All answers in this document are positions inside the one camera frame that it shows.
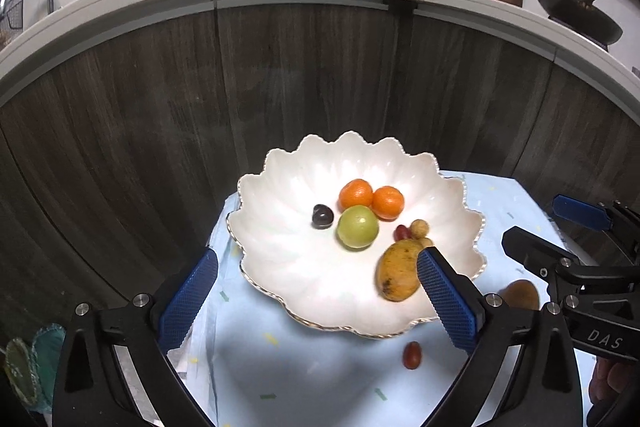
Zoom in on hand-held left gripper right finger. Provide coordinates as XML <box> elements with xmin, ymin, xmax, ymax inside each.
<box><xmin>416</xmin><ymin>247</ymin><xmax>586</xmax><ymax>427</ymax></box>

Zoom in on dark wood cabinet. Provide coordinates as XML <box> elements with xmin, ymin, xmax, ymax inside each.
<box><xmin>0</xmin><ymin>0</ymin><xmax>640</xmax><ymax>348</ymax></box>

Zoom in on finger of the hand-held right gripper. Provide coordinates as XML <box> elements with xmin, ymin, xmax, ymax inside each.
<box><xmin>502</xmin><ymin>226</ymin><xmax>582</xmax><ymax>286</ymax></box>
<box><xmin>552</xmin><ymin>194</ymin><xmax>640</xmax><ymax>259</ymax></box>

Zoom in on brown kiwi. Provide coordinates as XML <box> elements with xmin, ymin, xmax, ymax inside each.
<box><xmin>502</xmin><ymin>279</ymin><xmax>541</xmax><ymax>312</ymax></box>

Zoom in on black wire basket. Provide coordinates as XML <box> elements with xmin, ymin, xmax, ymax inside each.
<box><xmin>0</xmin><ymin>0</ymin><xmax>25</xmax><ymax>33</ymax></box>

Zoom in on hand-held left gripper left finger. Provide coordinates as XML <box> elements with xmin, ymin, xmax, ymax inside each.
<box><xmin>52</xmin><ymin>247</ymin><xmax>221</xmax><ymax>427</ymax></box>

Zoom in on orange tangerine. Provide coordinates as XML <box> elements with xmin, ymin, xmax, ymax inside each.
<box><xmin>339</xmin><ymin>178</ymin><xmax>375</xmax><ymax>211</ymax></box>
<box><xmin>371</xmin><ymin>186</ymin><xmax>405</xmax><ymax>221</ymax></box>

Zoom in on white scalloped bowl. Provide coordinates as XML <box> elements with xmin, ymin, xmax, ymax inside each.
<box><xmin>226</xmin><ymin>131</ymin><xmax>486</xmax><ymax>340</ymax></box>

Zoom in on person's right hand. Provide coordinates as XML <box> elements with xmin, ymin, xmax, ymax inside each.
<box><xmin>587</xmin><ymin>355</ymin><xmax>640</xmax><ymax>407</ymax></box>

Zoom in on black wok with lid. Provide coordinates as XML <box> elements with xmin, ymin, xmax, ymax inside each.
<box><xmin>531</xmin><ymin>0</ymin><xmax>623</xmax><ymax>48</ymax></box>

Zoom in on yellow mango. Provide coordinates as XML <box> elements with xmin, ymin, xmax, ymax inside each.
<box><xmin>376</xmin><ymin>240</ymin><xmax>423</xmax><ymax>303</ymax></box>

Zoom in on olive crocheted coaster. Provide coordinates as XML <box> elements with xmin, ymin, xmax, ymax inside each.
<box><xmin>5</xmin><ymin>337</ymin><xmax>41</xmax><ymax>408</ymax></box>

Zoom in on yellow-green apple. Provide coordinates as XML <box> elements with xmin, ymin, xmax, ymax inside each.
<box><xmin>336</xmin><ymin>205</ymin><xmax>379</xmax><ymax>250</ymax></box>

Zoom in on dark purple plum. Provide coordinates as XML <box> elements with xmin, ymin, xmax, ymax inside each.
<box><xmin>312</xmin><ymin>204</ymin><xmax>335</xmax><ymax>229</ymax></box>

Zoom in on teal crocheted coaster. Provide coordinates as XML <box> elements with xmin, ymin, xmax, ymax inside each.
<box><xmin>32</xmin><ymin>324</ymin><xmax>68</xmax><ymax>408</ymax></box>

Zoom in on light blue patterned tablecloth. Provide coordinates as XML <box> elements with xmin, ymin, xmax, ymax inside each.
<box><xmin>187</xmin><ymin>170</ymin><xmax>596</xmax><ymax>427</ymax></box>

